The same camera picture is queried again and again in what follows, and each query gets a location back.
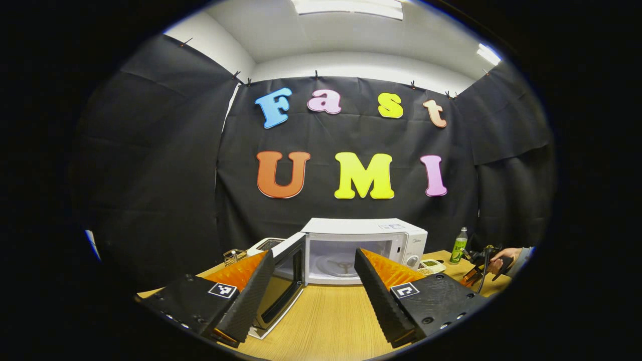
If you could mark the small glass holder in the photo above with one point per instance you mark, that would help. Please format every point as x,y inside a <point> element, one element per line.
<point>234,258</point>

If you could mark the large ceiling light panel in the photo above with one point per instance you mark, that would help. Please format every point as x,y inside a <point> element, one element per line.
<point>346,7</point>

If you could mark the black backdrop cloth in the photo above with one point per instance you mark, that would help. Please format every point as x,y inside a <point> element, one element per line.
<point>150,175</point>

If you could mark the white microwave oven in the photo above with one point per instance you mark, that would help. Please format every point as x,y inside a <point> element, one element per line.
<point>351,226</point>

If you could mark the cream toaster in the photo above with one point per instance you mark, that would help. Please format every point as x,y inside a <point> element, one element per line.
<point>261,246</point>

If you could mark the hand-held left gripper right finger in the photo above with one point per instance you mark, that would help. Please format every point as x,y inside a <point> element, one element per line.
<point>381,301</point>

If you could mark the glass microwave turntable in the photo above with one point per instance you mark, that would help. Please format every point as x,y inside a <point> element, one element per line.
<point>331,268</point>

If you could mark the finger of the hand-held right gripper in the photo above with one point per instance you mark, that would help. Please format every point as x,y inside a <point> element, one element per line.
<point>472,277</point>

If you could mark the green label drink bottle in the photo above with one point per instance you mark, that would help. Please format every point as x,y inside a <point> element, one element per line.
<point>458,248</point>

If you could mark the white divided dish of beans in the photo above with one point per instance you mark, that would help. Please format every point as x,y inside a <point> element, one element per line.
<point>432,265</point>

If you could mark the small ceiling light panel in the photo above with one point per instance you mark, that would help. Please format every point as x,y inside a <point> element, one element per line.
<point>489,54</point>

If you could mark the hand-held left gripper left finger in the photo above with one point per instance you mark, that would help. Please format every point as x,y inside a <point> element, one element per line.
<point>251,301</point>

